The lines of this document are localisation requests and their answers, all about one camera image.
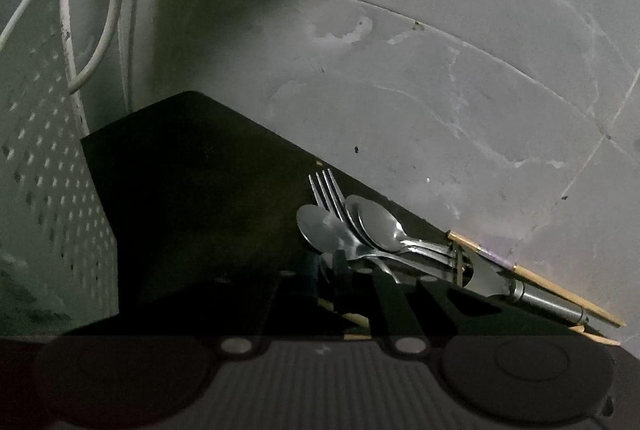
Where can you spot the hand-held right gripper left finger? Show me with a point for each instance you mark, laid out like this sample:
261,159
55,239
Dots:
324,282

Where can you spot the wooden chopstick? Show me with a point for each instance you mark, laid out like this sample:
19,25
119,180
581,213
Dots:
597,337
357,337
350,316
550,287

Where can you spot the white perforated plastic basket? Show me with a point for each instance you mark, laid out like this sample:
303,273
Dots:
45,190

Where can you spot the black fork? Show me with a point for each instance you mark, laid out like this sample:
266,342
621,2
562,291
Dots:
331,195

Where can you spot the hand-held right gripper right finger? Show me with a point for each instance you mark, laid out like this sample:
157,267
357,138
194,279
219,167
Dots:
342,282

